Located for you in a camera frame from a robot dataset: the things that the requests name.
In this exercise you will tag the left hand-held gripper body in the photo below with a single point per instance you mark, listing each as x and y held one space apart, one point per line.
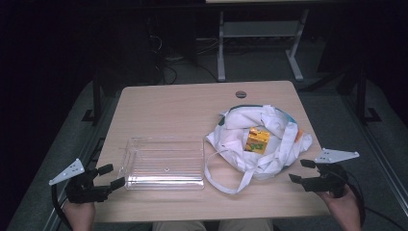
84 192

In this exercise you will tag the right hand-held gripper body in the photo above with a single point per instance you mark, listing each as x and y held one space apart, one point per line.
330 181

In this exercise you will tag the clear plastic tray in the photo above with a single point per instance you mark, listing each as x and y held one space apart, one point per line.
163 163

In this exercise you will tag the yellow juice carton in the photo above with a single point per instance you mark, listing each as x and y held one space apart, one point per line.
257 141

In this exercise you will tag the white cloth tote bag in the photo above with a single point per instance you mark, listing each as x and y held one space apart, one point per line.
237 122

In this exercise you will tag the person's left hand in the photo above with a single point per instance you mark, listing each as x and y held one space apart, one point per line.
80 215

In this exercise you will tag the person's right hand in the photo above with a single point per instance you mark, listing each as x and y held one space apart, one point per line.
344 210

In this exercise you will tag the person's right leg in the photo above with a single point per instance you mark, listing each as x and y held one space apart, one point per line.
245 225

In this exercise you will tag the black metal stand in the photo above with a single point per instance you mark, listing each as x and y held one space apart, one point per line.
96 96
362 96

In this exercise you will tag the dark round table grommet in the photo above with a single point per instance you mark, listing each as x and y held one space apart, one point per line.
241 94

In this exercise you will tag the grey aluminium floor rail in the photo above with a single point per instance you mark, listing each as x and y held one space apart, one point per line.
75 157
378 154

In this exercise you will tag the white metal table frame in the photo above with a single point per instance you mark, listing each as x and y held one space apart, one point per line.
260 29

